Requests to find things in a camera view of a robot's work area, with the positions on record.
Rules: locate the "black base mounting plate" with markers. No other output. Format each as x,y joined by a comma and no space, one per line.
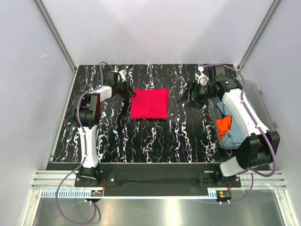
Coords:
156,191

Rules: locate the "orange connector block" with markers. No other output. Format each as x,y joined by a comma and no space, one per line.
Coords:
96,193
225,194

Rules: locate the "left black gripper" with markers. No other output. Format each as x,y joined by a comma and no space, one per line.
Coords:
128,91

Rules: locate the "right aluminium frame post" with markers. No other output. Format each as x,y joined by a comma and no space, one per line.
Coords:
260,31

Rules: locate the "left orange connector block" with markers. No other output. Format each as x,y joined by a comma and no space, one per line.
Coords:
96,193

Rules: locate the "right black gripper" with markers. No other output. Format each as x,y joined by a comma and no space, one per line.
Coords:
185,97

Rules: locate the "orange t shirt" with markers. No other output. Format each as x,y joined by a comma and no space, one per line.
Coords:
224,125

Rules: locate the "aluminium rail crossbar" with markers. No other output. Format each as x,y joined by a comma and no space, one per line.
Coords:
53,178

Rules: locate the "left aluminium frame post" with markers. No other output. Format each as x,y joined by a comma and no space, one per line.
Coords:
54,32

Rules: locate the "pink red t shirt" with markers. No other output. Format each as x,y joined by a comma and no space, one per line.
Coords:
149,104

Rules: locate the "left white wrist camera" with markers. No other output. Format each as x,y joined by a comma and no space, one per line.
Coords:
122,75

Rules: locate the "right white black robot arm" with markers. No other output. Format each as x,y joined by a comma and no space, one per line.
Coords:
257,151

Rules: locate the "aluminium frame post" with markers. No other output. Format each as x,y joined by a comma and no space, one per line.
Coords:
260,31
54,32

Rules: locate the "right orange connector block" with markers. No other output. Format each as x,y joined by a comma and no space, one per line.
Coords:
225,194

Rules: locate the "grey blue t shirt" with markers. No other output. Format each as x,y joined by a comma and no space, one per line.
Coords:
234,137

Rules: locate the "clear plastic bin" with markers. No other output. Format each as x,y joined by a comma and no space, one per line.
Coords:
233,95

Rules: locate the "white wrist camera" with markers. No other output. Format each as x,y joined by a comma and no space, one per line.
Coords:
122,75
201,78

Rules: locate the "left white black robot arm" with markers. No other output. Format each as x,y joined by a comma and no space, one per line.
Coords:
86,114

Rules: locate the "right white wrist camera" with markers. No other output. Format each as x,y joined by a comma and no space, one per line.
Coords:
201,78

